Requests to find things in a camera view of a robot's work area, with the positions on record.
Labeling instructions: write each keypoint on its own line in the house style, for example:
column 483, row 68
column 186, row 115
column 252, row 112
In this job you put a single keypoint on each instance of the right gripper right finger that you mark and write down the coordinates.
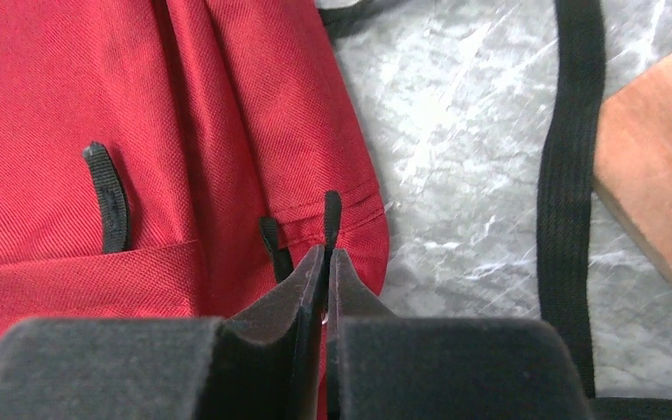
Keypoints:
column 381, row 366

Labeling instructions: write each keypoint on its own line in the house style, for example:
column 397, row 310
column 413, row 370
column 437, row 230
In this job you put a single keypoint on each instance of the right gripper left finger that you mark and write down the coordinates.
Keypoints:
column 262, row 363

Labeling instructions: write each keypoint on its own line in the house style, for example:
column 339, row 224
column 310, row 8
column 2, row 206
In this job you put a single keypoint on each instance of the red student backpack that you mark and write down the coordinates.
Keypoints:
column 175, row 160

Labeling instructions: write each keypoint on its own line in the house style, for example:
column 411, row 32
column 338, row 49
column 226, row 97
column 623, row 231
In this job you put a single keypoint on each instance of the wooden board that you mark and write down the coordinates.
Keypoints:
column 633, row 162

